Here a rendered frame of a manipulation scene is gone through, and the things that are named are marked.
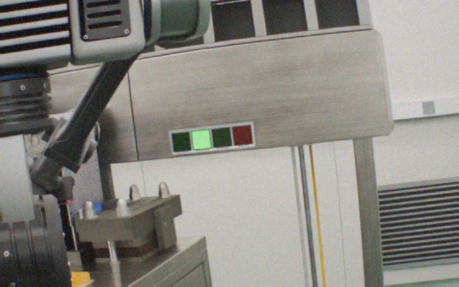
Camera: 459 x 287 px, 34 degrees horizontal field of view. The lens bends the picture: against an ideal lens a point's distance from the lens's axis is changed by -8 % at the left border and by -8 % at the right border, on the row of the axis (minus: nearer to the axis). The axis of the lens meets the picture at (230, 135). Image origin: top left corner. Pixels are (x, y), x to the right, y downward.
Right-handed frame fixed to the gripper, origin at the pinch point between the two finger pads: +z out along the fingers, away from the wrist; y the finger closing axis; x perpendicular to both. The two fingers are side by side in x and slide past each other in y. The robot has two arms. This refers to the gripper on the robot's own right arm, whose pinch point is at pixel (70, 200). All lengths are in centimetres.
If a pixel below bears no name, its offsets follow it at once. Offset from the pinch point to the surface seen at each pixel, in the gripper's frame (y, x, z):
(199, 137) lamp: 29.6, 24.8, 20.3
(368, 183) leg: 75, 15, 44
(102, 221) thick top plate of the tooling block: 11.6, -7.5, -2.6
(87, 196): 0.3, 4.8, 9.4
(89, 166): 0.3, 13.9, 9.5
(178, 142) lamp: 23.1, 24.1, 20.7
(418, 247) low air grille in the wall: 82, 58, 267
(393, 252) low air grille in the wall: 66, 57, 268
